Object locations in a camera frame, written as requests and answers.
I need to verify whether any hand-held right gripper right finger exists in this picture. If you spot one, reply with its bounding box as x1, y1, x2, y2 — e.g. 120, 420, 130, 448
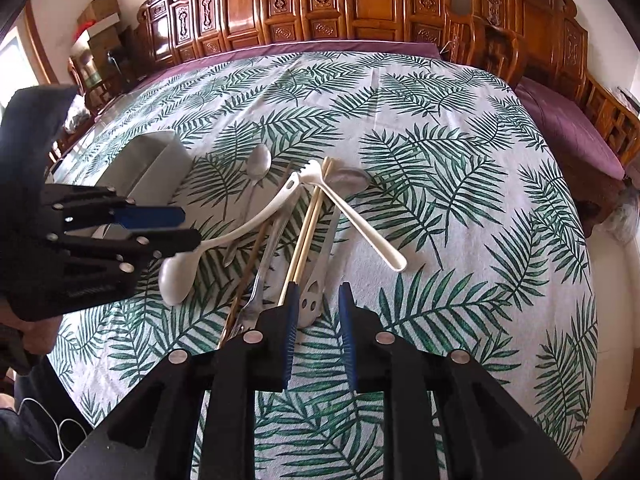
338, 282, 583, 480

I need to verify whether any wooden armchair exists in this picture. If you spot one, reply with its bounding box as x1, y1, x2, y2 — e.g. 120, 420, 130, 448
442, 10, 528, 86

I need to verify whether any person's dark clothing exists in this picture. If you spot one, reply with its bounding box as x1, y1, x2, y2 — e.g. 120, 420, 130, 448
0, 360, 93, 480

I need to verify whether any dark wooden chair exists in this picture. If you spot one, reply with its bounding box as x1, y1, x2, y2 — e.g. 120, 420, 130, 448
70, 55, 126, 111

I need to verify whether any metal fork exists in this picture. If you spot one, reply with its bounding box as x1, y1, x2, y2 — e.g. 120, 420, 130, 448
235, 210, 291, 333
298, 205, 342, 329

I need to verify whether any metal spoon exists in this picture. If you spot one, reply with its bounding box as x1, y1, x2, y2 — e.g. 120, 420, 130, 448
221, 143, 272, 267
327, 167, 372, 197

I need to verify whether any cardboard box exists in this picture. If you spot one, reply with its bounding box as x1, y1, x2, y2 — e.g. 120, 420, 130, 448
87, 25, 126, 53
77, 0, 121, 26

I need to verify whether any person's left hand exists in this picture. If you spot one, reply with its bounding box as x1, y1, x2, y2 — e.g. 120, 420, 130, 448
20, 312, 61, 356

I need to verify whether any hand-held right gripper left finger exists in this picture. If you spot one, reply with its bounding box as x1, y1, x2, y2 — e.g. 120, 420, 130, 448
55, 282, 300, 480

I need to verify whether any white plastic container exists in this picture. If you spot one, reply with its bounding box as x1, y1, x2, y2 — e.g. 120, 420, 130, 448
92, 130, 193, 241

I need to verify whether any dark wooden chopstick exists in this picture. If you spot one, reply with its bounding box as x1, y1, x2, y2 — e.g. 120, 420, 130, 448
220, 162, 293, 350
222, 210, 273, 350

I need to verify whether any white ladle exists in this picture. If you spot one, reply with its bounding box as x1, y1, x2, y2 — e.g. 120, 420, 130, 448
159, 175, 302, 307

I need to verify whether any light wooden chopstick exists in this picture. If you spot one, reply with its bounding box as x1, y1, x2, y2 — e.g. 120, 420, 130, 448
276, 156, 331, 307
282, 157, 337, 306

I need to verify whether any white slotted spoon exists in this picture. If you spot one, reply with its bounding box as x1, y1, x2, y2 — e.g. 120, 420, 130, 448
292, 160, 407, 272

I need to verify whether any purple cloth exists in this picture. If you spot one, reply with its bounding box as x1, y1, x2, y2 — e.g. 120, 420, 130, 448
135, 40, 446, 91

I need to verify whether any clear plastic bag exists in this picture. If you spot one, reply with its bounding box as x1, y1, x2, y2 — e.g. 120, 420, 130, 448
605, 185, 640, 246

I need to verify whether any purple seat cushion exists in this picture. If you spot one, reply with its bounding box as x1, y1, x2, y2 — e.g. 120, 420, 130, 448
515, 80, 628, 181

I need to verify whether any white cable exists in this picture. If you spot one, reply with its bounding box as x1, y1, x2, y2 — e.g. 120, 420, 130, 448
15, 397, 86, 461

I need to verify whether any short carved wooden bench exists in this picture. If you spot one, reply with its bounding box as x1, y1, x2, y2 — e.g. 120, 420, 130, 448
470, 0, 640, 166

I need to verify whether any leaf print tablecloth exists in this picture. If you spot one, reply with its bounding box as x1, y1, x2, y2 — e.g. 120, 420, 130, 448
47, 52, 598, 480

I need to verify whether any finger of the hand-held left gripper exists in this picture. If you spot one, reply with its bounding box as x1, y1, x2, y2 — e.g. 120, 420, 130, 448
47, 227, 202, 263
45, 186, 186, 233

